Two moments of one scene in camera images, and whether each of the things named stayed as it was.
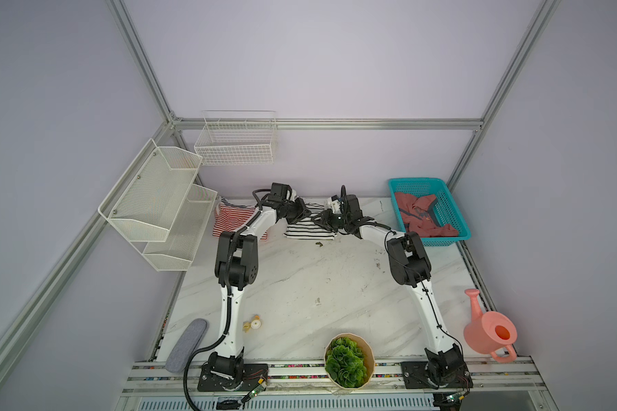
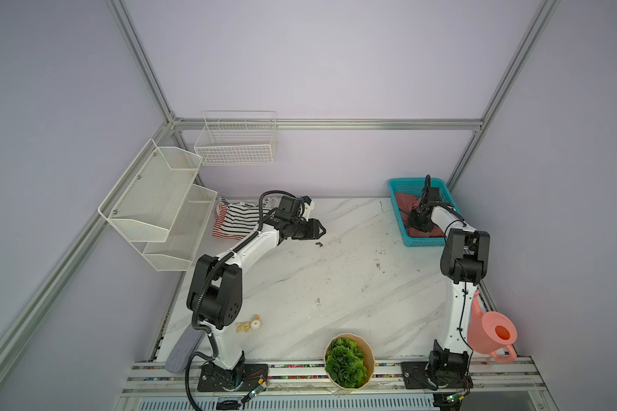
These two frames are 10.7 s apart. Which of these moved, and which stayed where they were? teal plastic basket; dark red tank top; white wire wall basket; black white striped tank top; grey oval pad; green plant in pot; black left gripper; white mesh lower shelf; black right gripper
Moved: black right gripper; black left gripper; black white striped tank top
Stayed: green plant in pot; white wire wall basket; teal plastic basket; white mesh lower shelf; grey oval pad; dark red tank top
